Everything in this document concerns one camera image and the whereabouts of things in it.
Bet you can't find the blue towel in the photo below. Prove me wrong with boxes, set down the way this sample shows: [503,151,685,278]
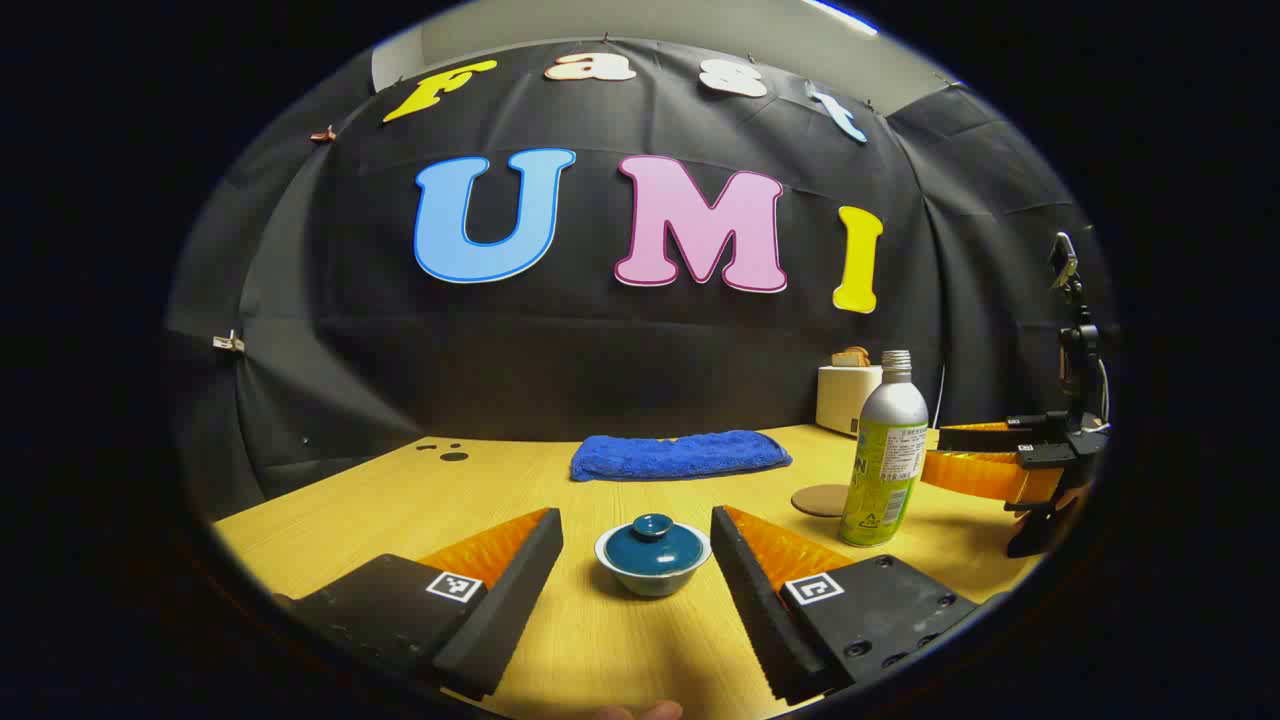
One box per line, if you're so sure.
[570,430,793,483]

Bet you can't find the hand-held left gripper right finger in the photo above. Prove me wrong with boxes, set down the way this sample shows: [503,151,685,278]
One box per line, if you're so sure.
[710,505,981,706]

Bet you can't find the silver green-label water bottle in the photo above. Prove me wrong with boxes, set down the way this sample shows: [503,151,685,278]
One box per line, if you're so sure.
[838,350,929,548]

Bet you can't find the black backdrop cloth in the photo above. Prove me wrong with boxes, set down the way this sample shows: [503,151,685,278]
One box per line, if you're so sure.
[165,38,1116,501]

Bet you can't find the round cork coaster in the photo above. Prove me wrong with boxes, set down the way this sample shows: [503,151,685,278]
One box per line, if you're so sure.
[790,484,853,518]

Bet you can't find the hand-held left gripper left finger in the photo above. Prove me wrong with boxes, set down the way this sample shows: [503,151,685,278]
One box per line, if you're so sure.
[290,507,566,701]

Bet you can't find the white toaster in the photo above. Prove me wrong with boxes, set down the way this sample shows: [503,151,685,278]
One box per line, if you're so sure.
[815,364,886,438]

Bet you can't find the white and teal teacup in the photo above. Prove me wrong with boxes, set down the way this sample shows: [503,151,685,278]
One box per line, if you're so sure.
[594,522,713,599]

